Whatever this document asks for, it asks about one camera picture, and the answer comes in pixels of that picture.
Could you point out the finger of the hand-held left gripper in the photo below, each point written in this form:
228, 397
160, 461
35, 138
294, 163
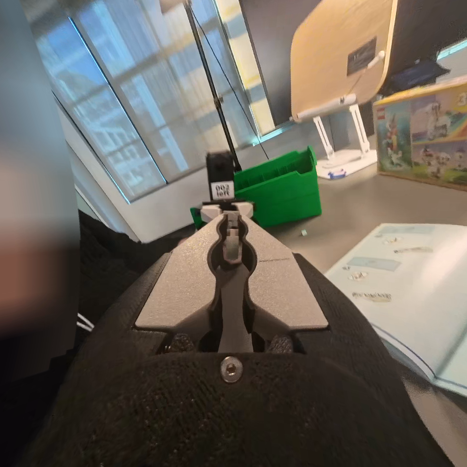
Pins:
209, 213
246, 211

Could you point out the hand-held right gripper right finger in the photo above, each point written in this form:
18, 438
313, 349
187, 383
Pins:
288, 292

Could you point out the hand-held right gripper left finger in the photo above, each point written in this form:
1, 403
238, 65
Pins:
175, 292

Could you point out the grey white lego leg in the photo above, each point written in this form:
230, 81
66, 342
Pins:
231, 248

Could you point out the green plastic bin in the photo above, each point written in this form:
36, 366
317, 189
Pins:
284, 193

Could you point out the lego set box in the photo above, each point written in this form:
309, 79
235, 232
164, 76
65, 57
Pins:
423, 138

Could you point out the black tripod stand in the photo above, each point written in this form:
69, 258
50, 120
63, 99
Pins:
211, 84

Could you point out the small blue white object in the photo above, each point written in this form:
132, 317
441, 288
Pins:
336, 175

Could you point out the open instruction booklet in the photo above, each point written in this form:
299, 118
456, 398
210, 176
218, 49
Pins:
401, 292

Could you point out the large glass window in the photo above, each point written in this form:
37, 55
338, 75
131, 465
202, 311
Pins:
127, 91

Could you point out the wooden book stand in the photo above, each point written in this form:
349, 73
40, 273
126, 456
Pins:
335, 54

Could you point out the large dark wall screen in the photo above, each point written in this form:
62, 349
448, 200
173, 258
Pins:
270, 54

